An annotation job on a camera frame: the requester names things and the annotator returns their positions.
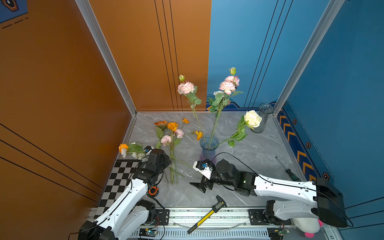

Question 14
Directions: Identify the purple blue glass vase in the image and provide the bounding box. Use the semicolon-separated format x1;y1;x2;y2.
199;136;219;164

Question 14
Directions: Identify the small white blossom spray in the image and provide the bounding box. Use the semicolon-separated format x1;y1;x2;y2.
120;149;147;160

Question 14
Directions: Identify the cream rose with leaves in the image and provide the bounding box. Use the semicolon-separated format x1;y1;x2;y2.
219;110;262;147

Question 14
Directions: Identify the pink peony spray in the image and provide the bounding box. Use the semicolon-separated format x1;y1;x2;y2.
177;75;203;131
209;67;247;147

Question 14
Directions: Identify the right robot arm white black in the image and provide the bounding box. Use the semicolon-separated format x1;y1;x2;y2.
192;160;348;228

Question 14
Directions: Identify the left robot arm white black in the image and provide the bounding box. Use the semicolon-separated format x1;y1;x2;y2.
78;149;171;240

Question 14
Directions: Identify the clear grey glass vase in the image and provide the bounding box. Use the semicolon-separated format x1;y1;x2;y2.
252;103;274;133

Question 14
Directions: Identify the yellow black caliper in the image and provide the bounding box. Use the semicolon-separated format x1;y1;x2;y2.
187;195;227;235

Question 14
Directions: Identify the orange poppy flower stem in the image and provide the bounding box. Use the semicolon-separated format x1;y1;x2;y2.
182;118;204;141

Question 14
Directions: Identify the pink rose bundle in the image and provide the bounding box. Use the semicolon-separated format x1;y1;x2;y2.
154;118;192;184

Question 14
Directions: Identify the orange black tape measure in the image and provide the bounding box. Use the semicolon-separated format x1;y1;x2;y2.
147;186;159;198

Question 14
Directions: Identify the left circuit board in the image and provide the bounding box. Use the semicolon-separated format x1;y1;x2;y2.
139;229;159;239

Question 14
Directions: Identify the circuit board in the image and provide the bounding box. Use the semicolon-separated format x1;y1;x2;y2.
268;228;290;240
139;229;159;239

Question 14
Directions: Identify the orange rose with leaves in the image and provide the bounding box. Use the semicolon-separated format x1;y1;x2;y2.
119;142;144;155

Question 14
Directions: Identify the checkerboard calibration plate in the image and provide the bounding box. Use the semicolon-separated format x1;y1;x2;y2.
88;160;140;222

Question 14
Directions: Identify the right circuit board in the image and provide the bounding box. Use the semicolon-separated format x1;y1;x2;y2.
268;228;290;240

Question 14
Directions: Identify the plush toy white green pink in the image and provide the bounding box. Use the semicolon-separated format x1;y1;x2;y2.
292;218;324;238

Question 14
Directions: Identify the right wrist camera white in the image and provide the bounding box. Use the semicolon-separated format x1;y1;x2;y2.
193;167;215;180

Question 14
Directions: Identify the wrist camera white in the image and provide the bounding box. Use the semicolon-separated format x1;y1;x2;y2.
193;167;215;180
144;146;154;155

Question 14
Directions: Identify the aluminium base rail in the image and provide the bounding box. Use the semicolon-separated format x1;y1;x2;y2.
127;207;342;240

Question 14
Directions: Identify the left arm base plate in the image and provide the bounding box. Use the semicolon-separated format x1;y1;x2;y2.
134;209;170;226

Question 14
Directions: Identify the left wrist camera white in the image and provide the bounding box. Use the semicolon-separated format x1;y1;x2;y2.
144;146;154;155

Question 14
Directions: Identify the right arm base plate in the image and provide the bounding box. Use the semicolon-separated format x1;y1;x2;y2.
248;209;292;227

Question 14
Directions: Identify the green handled screwdriver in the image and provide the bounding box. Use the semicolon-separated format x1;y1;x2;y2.
275;157;301;182

